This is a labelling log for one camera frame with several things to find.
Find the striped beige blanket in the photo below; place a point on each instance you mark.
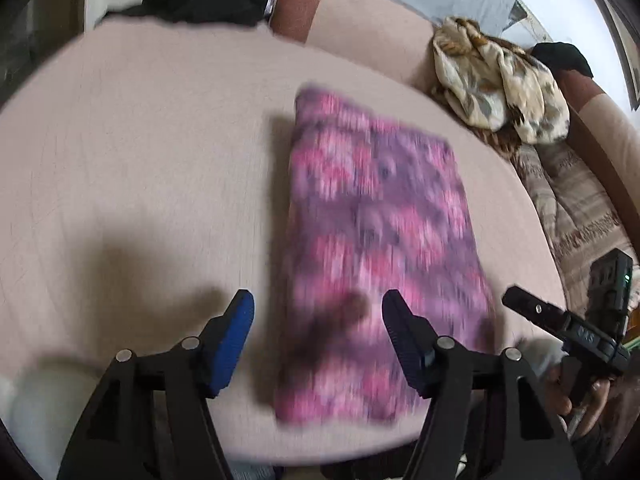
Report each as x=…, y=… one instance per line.
x=575, y=200

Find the white cloth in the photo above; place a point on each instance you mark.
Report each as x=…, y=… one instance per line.
x=45, y=410

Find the brown patterned cloth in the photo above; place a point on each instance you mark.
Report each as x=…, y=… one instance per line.
x=492, y=137

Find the beige sofa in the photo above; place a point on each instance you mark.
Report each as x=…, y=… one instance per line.
x=150, y=160

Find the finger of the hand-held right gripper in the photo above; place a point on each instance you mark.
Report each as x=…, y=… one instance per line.
x=537, y=307

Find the person's right hand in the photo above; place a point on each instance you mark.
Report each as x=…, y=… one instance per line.
x=562, y=395

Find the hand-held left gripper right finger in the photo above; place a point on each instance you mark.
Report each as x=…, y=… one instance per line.
x=404, y=340

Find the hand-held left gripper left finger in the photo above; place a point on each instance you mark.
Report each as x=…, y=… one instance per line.
x=234, y=340

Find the small black cloth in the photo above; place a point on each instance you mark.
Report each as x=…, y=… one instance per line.
x=562, y=57

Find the clear plastic item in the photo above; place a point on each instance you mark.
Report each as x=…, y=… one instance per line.
x=270, y=6

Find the cream leaf-patterned cloth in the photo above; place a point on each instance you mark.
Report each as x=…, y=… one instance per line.
x=500, y=85

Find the purple floral garment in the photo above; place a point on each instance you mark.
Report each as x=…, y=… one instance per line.
x=380, y=240

